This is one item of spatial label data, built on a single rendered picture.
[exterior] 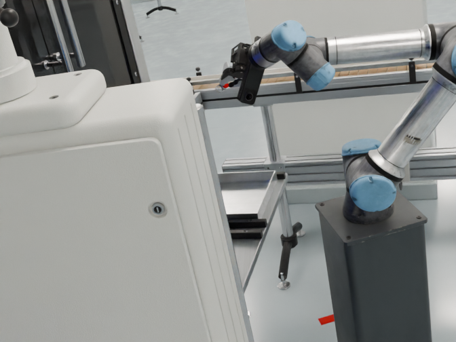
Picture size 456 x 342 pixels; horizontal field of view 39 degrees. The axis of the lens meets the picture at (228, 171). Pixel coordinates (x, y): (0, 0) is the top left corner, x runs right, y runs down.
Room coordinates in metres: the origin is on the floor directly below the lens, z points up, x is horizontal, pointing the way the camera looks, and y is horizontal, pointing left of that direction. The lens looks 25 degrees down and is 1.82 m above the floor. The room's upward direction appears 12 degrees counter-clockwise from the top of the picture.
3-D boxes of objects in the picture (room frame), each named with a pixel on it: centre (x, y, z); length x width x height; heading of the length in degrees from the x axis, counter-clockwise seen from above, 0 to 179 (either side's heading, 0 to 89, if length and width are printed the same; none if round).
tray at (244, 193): (1.78, 0.06, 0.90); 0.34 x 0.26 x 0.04; 69
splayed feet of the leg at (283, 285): (2.69, -0.22, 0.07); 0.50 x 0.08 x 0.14; 160
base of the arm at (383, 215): (1.69, -0.39, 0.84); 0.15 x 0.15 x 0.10
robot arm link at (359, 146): (1.69, -0.39, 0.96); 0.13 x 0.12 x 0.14; 172
